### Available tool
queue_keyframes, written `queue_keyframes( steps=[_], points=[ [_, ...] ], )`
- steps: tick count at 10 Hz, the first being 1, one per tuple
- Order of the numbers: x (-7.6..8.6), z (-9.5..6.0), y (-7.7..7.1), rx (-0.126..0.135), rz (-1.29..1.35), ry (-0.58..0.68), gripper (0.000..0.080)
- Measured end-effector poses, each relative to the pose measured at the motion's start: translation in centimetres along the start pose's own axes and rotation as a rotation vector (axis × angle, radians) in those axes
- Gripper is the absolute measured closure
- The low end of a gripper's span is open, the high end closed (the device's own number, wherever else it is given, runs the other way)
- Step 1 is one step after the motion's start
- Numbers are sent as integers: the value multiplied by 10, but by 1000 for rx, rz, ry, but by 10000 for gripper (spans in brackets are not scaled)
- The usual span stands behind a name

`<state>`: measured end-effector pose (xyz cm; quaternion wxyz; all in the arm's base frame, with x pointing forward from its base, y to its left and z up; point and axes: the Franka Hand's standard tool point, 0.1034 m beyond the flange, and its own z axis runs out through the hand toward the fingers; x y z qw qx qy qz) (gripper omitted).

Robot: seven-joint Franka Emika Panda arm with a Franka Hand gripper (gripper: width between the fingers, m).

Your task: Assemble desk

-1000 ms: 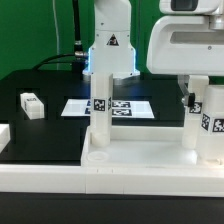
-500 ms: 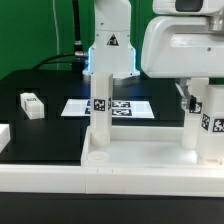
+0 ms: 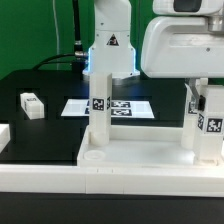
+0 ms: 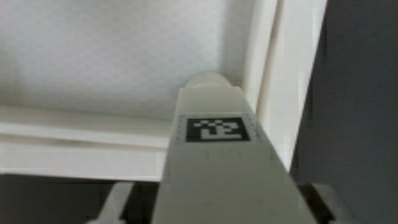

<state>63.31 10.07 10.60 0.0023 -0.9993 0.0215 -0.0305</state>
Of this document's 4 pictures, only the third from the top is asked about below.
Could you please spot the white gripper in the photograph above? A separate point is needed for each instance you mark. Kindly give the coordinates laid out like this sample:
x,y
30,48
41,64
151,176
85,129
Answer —
x,y
182,47

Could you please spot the white desk tabletop tray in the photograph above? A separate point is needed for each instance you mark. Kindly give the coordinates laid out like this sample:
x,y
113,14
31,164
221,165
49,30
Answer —
x,y
146,146

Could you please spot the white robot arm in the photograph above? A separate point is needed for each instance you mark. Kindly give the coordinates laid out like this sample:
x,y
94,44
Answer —
x,y
112,51

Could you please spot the white marker sheet with tags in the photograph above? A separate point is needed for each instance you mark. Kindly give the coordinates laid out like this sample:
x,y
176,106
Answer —
x,y
120,109

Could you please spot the white front fence bar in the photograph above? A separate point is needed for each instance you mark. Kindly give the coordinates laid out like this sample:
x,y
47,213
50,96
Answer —
x,y
200,181

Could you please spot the white left fence block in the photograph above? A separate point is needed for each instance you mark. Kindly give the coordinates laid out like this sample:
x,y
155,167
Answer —
x,y
4,136

